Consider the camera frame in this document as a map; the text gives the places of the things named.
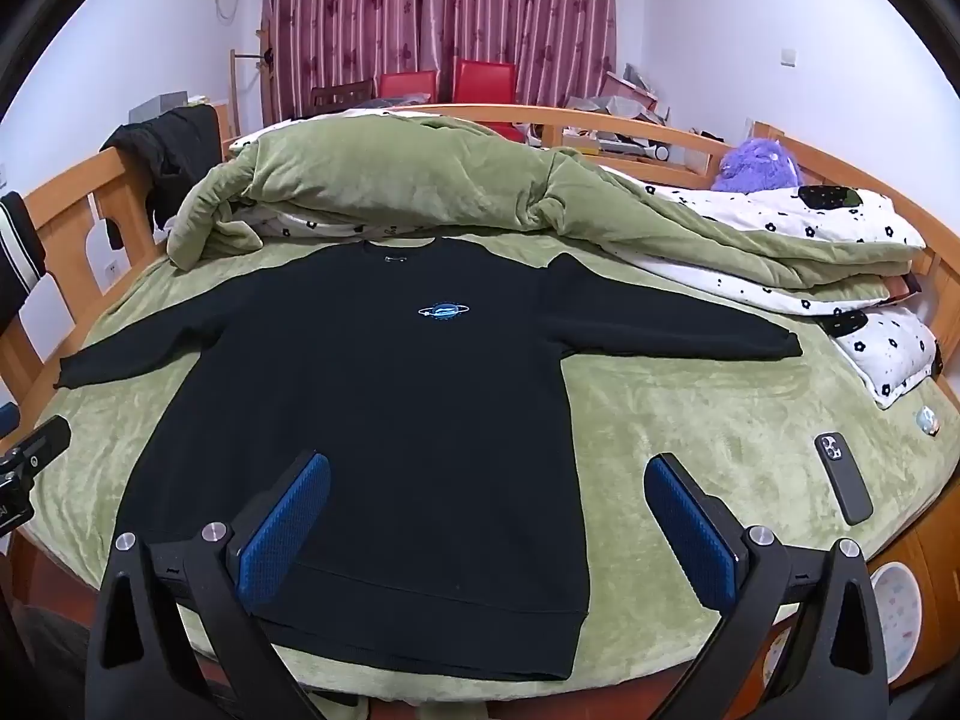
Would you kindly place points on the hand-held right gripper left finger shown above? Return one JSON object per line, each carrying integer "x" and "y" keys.
{"x": 289, "y": 532}

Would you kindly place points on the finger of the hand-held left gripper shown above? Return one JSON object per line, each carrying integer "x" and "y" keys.
{"x": 41, "y": 442}

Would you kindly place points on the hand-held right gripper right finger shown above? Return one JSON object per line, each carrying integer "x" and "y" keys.
{"x": 686, "y": 532}

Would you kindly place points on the black sweatshirt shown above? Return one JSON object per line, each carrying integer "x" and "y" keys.
{"x": 375, "y": 427}

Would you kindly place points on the green fleece bed sheet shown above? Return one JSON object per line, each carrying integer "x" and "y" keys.
{"x": 712, "y": 405}

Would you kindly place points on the black smartphone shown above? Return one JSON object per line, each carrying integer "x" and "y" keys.
{"x": 844, "y": 476}

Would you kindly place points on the black white striped cloth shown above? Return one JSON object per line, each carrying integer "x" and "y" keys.
{"x": 16, "y": 247}

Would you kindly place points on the white round bin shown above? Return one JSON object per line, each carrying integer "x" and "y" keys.
{"x": 896, "y": 615}

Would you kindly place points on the small round badge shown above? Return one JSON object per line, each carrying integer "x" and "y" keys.
{"x": 929, "y": 421}

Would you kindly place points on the floral print pillow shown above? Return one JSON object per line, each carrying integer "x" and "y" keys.
{"x": 892, "y": 352}

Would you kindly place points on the black jacket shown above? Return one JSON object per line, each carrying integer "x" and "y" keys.
{"x": 169, "y": 150}

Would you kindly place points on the grey box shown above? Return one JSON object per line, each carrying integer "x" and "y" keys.
{"x": 165, "y": 103}

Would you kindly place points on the purple plush toy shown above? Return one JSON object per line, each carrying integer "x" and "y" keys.
{"x": 757, "y": 165}

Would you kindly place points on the green floral quilt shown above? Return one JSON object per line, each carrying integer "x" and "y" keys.
{"x": 420, "y": 165}

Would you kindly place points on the wooden coat rack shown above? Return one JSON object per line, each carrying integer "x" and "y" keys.
{"x": 235, "y": 90}

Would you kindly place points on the pile of cardboard boxes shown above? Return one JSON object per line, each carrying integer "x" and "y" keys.
{"x": 622, "y": 109}

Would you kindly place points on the dark wooden chair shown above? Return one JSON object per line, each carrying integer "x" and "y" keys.
{"x": 341, "y": 95}

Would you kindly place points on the red chair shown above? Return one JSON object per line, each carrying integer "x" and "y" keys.
{"x": 407, "y": 86}
{"x": 484, "y": 79}

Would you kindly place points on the red striped curtain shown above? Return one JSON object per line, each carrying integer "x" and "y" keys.
{"x": 435, "y": 15}

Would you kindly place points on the wooden bed frame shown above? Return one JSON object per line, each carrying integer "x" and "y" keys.
{"x": 67, "y": 202}

